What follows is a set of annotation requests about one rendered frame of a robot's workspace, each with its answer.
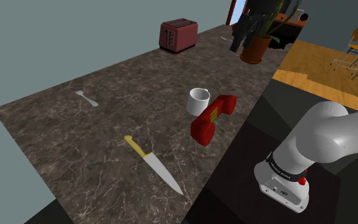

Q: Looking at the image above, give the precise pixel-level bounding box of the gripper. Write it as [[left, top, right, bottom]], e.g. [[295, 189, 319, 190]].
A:
[[229, 0, 281, 53]]

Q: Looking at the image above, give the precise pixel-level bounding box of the potted plant in terracotta pot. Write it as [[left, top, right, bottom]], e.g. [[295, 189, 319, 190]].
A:
[[239, 0, 303, 65]]

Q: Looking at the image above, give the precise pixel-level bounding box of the red-framed door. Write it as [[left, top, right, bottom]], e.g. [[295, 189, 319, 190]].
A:
[[224, 0, 248, 27]]

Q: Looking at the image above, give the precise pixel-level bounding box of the orange-topped dark cabinet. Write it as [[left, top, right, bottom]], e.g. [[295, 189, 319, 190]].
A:
[[268, 12, 310, 51]]

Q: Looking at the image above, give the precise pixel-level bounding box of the red toaster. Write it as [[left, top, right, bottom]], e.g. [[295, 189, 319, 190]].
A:
[[158, 18, 198, 55]]

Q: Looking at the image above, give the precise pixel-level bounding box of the white mug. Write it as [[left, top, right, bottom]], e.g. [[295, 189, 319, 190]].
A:
[[186, 87, 211, 117]]

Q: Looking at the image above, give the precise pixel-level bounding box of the red telephone handset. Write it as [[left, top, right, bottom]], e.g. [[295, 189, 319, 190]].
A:
[[190, 94, 238, 147]]

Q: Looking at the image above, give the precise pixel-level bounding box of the orange metal-legged chair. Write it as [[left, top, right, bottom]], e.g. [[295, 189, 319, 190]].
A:
[[329, 27, 358, 72]]

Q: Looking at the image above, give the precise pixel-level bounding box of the dark robot stand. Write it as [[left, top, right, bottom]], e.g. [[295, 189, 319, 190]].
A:
[[181, 120, 345, 224]]

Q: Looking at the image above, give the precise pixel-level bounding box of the white spoon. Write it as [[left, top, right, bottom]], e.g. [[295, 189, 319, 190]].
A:
[[74, 90, 99, 108]]

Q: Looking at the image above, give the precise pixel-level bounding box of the yellow-handled kitchen knife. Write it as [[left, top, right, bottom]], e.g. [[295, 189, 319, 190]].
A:
[[123, 134, 184, 196]]

